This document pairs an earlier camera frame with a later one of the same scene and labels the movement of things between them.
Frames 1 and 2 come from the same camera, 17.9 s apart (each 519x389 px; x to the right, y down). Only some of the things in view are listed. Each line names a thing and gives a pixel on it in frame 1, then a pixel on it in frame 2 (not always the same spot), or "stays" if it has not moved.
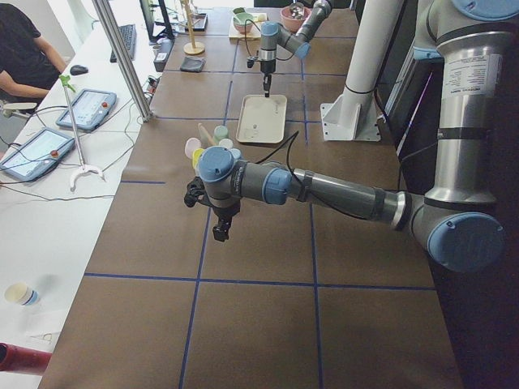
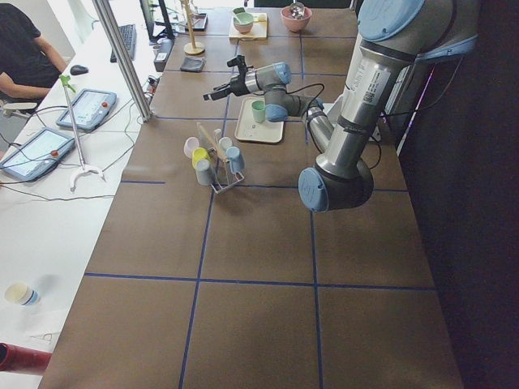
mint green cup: (220, 132) -> (259, 111)
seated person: (29, 66) stays
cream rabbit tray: (263, 119) stays
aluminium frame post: (125, 57) stays
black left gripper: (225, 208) -> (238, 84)
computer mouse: (77, 70) stays
